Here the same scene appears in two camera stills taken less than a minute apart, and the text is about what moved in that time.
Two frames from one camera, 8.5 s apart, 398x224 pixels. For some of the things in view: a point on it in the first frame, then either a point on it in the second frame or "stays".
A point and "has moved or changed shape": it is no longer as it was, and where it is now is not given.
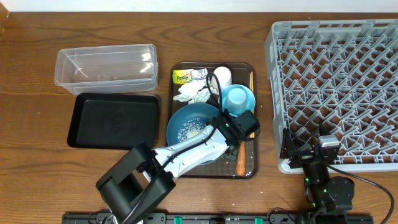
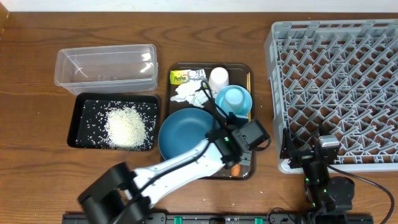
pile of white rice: x=190 y=129 to x=125 y=129
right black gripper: x=300 y=154 stays
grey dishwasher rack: x=340 y=76 stays
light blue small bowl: x=237 y=99 stays
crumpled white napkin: x=197 y=89 stays
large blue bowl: x=187 y=120 has moved or changed shape
